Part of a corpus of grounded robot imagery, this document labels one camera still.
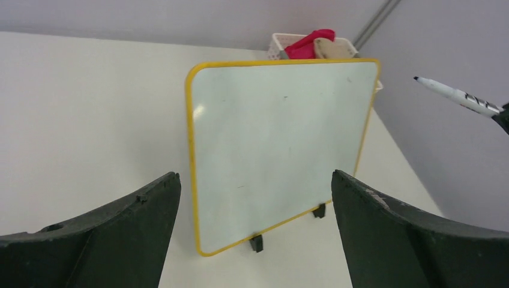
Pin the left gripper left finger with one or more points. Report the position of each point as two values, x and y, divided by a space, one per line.
121 244

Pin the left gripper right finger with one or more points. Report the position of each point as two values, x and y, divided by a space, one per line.
389 243

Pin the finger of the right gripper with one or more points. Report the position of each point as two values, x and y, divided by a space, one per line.
502 118

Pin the blue capped whiteboard marker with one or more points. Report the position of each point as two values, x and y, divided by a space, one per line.
462 98

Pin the yellow framed whiteboard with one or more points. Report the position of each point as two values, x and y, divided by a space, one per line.
264 137

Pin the beige cloth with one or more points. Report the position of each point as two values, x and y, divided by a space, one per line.
340 48

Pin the red cloth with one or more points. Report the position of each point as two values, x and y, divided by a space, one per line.
304 48

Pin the white plastic basket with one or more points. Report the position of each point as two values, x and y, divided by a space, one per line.
280 41

